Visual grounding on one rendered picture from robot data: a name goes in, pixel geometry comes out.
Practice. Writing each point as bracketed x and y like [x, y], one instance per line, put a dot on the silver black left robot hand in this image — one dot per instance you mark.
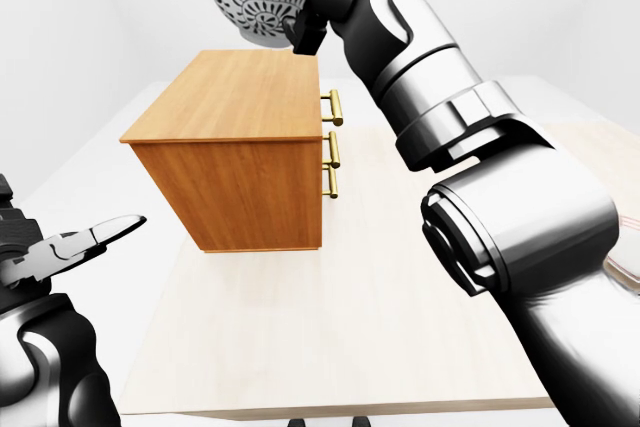
[30, 247]

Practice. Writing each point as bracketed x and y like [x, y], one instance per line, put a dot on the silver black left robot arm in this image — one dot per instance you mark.
[45, 362]

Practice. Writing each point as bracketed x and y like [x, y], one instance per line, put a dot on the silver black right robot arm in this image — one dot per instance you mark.
[500, 187]

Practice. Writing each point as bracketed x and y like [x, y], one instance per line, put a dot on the wooden cabinet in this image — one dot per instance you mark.
[225, 147]

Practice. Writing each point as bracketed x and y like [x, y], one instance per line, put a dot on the small dark shape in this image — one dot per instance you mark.
[360, 422]
[296, 422]

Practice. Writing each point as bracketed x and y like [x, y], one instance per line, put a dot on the white plate with red rings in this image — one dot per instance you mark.
[627, 252]

